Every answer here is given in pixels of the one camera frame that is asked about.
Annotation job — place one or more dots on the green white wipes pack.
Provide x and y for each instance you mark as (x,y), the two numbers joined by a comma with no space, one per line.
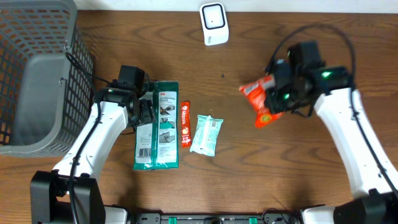
(157,143)

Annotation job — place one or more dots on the mint green tissue pack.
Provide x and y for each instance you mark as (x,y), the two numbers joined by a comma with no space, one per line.
(206,134)

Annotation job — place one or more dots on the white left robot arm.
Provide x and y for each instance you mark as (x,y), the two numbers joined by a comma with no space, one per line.
(70,192)

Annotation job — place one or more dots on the red candy bag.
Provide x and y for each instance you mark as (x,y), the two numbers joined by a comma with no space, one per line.
(255,93)

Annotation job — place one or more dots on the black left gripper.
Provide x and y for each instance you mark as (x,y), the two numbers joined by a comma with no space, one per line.
(147,111)

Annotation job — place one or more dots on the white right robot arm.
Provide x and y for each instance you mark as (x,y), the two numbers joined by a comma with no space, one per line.
(331,94)

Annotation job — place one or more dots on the white barcode scanner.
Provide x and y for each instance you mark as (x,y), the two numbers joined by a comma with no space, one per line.
(214,23)

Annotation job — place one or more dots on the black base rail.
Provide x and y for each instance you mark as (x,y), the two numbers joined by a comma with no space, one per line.
(268,218)

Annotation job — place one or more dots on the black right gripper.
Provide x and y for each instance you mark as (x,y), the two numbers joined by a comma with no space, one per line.
(273,103)

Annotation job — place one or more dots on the grey plastic mesh basket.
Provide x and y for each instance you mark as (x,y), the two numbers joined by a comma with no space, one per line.
(45,101)

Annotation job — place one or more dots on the red coffee stick sachet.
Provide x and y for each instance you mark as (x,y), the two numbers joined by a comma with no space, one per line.
(185,119)

